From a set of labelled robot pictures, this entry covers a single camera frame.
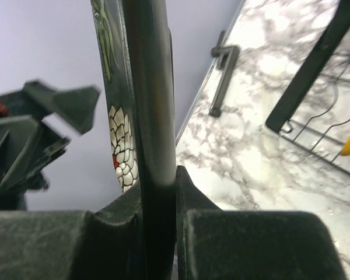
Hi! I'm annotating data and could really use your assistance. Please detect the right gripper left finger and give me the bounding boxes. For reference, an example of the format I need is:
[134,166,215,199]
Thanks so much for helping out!
[0,186,143,279]

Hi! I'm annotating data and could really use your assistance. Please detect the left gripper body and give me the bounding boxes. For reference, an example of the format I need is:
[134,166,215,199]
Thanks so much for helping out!
[0,115,70,193]

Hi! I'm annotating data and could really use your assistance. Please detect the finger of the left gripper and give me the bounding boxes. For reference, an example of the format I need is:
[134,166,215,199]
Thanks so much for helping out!
[23,80,100,134]

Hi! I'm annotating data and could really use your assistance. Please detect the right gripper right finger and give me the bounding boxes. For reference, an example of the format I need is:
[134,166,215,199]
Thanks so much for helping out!
[176,166,347,279]

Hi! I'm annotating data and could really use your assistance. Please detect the black patterned square plate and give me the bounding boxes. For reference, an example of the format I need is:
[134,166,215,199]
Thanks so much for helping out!
[91,1,176,279]

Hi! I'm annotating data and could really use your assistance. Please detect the dark metal T handle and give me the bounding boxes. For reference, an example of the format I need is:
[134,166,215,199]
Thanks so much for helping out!
[209,30,240,117]

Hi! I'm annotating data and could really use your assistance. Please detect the black wire dish rack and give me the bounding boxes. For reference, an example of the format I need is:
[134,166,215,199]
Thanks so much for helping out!
[265,1,350,175]

